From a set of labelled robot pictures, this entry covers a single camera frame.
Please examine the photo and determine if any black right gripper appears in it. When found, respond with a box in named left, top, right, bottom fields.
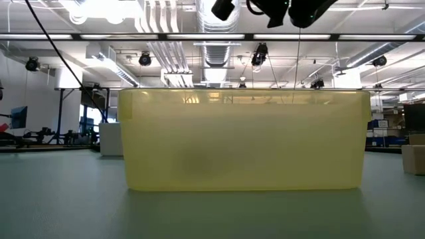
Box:
left=245, top=0, right=290, bottom=29

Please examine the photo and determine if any tan wooden cube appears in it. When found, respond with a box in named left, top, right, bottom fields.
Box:
left=400, top=143, right=425, bottom=177
left=408, top=133, right=425, bottom=146

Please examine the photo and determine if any translucent yellow plastic bin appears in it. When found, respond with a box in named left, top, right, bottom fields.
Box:
left=117, top=87, right=373, bottom=193

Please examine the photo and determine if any blue storage shelf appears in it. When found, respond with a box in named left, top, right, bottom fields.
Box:
left=366, top=118, right=408, bottom=147

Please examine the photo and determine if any black cabinet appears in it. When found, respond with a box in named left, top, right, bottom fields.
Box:
left=403, top=103, right=425, bottom=133

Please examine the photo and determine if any white plastic bin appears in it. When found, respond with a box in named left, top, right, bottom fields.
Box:
left=98, top=121, right=124, bottom=157

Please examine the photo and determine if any blue-screen monitor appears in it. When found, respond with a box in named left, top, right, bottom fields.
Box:
left=9, top=106, right=29, bottom=130

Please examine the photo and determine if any black ceiling cord reel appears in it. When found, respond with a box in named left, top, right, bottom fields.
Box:
left=250, top=42, right=270, bottom=67
left=138, top=51, right=153, bottom=67
left=25, top=56, right=41, bottom=73
left=371, top=54, right=388, bottom=68
left=309, top=78, right=326, bottom=90

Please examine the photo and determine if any silver ceiling duct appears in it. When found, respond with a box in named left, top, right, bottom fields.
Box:
left=195, top=0, right=242, bottom=84

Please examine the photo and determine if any black metal frame stand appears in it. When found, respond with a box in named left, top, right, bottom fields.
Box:
left=54, top=86, right=111, bottom=146

